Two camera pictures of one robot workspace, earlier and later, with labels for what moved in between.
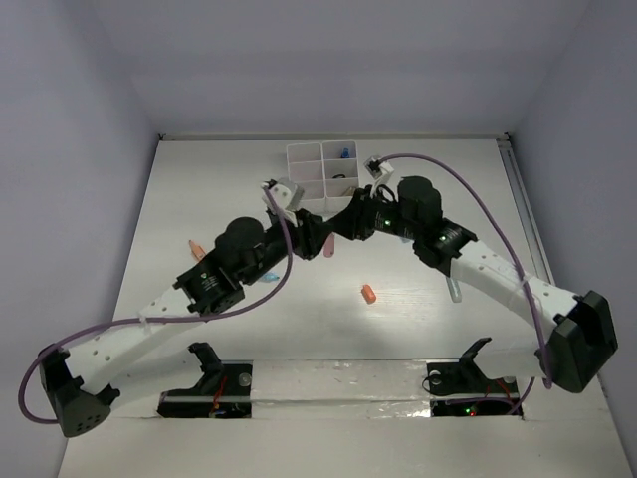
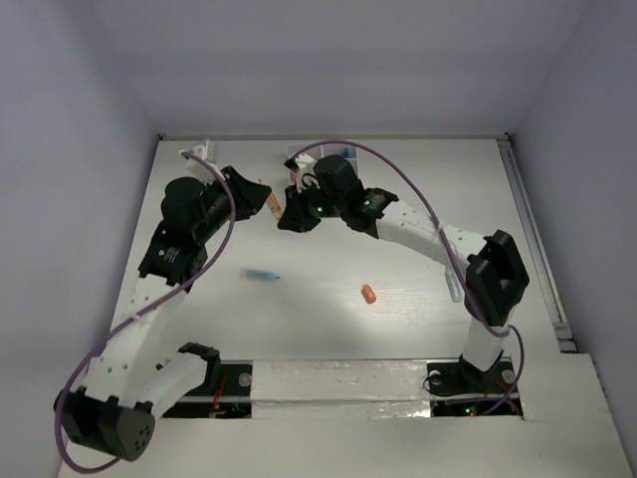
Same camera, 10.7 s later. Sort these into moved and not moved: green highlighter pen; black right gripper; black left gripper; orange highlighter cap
Moved: black left gripper; black right gripper
Not moved: orange highlighter cap; green highlighter pen
